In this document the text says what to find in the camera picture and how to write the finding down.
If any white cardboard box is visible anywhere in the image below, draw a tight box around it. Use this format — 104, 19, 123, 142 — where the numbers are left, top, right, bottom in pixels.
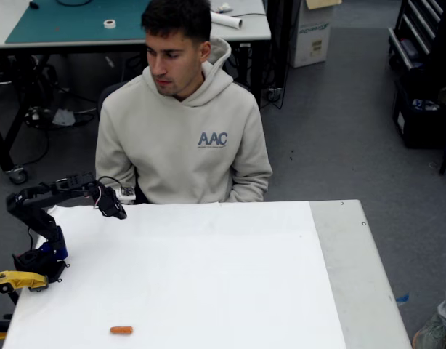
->
290, 0, 335, 69

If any tan cardboard flap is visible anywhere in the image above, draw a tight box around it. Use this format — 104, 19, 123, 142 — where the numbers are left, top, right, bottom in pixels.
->
305, 0, 343, 10

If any thin black camera cable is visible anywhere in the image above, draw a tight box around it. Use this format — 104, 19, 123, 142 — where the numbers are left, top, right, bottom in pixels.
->
98, 175, 123, 190

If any rolled white paper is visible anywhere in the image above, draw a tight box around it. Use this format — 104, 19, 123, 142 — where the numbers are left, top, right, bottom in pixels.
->
210, 9, 243, 30

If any white paper scrap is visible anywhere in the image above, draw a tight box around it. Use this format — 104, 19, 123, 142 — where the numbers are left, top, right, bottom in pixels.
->
51, 108, 76, 127

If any man in beige hoodie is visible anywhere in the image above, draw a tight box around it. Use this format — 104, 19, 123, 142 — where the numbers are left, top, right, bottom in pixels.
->
94, 0, 274, 205

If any black storage bin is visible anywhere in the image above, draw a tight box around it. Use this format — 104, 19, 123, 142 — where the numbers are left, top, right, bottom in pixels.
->
392, 78, 446, 150

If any grey workbench with black legs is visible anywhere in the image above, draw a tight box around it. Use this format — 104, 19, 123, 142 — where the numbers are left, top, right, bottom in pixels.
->
0, 0, 273, 185

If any green cutting mat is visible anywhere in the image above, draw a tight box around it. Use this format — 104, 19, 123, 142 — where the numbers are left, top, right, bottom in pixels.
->
4, 0, 153, 44

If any grey green sneaker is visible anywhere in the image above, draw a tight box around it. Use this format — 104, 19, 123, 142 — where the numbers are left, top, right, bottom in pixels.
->
412, 312, 446, 349

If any workbench caster wheel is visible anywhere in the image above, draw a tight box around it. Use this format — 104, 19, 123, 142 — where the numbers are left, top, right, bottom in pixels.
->
7, 164, 29, 185

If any black drawer cabinet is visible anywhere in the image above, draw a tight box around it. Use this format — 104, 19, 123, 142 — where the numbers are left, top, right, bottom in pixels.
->
387, 0, 446, 72

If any large white paper sheet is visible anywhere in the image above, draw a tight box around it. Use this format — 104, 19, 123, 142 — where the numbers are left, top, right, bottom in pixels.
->
1, 201, 347, 349

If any small white gripper camera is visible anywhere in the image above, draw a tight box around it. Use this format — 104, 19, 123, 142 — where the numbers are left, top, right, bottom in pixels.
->
115, 185, 137, 203

